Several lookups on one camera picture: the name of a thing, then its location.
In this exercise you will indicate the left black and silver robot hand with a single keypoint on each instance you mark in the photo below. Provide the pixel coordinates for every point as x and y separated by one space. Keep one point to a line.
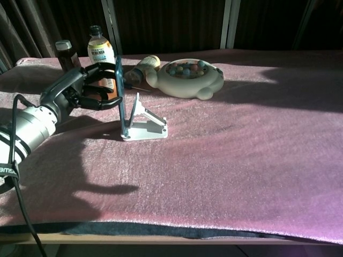
60 89

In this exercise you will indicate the black smartphone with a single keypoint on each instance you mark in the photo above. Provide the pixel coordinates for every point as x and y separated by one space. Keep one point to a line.
119 88

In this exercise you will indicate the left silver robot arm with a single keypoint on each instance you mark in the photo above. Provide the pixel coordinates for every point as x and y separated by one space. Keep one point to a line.
29 131

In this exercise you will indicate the cream bottle lying down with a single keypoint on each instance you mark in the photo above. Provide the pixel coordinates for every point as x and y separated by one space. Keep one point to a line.
144 67

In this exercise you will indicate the white folding phone stand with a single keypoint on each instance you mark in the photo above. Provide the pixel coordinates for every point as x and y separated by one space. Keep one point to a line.
150 132

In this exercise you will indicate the dark brown bottle silver cap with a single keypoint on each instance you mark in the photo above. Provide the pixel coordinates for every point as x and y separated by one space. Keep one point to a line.
68 57

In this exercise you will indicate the orange drink bottle black cap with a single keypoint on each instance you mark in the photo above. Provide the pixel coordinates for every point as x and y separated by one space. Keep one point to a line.
100 51

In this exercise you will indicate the brown curtain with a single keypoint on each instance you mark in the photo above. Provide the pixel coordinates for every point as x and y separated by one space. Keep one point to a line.
24 29

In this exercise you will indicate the white bear bead toy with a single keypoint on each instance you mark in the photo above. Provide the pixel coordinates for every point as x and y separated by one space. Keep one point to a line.
187 85

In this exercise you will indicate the dark felt under cloth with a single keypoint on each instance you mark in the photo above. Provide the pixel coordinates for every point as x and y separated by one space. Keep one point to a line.
134 229

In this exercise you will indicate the pink table cloth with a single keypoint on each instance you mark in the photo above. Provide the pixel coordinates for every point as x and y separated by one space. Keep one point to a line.
214 160

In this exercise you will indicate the silver aluminium frame post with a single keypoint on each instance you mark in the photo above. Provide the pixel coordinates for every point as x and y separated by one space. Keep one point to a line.
111 26
230 24

